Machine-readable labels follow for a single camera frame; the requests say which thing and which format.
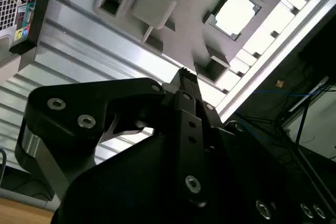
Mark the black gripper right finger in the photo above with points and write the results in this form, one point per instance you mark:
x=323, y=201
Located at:
x=210, y=119

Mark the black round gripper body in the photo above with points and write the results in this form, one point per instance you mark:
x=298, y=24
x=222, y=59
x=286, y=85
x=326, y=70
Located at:
x=131, y=187

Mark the silver CPU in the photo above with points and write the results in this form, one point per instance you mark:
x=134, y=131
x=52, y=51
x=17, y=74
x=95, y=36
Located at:
x=236, y=14

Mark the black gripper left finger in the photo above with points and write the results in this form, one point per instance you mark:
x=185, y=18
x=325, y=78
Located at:
x=78, y=108

